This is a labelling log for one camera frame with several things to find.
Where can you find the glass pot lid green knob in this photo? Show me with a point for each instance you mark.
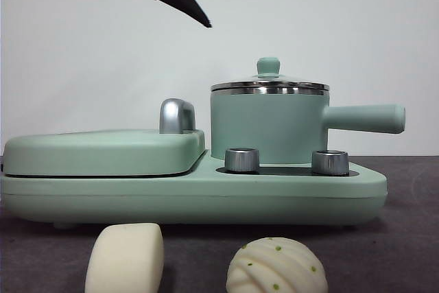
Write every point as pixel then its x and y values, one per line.
pixel 268 66

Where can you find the plain white steamed bun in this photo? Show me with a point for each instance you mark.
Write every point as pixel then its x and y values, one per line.
pixel 125 258

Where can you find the round white bun green dots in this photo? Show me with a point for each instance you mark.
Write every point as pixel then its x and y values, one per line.
pixel 274 269

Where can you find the silver control knob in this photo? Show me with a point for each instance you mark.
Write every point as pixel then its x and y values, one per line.
pixel 330 162
pixel 241 161

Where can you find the green griddle lid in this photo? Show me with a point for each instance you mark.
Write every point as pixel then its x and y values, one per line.
pixel 85 152

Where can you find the green breakfast machine base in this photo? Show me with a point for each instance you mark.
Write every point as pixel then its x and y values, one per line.
pixel 171 200

